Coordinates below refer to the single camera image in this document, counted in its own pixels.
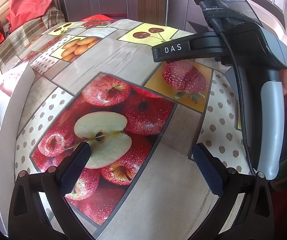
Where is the white cardboard box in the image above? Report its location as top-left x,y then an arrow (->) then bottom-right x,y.
0,62 -> 37,238

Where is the plaid sofa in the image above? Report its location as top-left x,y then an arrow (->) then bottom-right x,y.
0,7 -> 66,85

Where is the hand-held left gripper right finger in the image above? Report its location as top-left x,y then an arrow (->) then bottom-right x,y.
192,143 -> 280,240

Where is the black braided cable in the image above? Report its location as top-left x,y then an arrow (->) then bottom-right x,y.
200,1 -> 257,177

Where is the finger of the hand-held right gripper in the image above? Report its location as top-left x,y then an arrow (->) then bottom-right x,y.
151,32 -> 230,67

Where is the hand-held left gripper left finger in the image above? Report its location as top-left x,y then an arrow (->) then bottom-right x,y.
8,141 -> 101,240

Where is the fruit print tablecloth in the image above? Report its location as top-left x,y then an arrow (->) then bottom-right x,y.
0,15 -> 259,240

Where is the red printed plastic bag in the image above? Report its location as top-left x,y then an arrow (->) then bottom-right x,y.
83,14 -> 112,21

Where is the salmon red fabric bag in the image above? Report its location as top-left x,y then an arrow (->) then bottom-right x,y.
6,0 -> 53,30

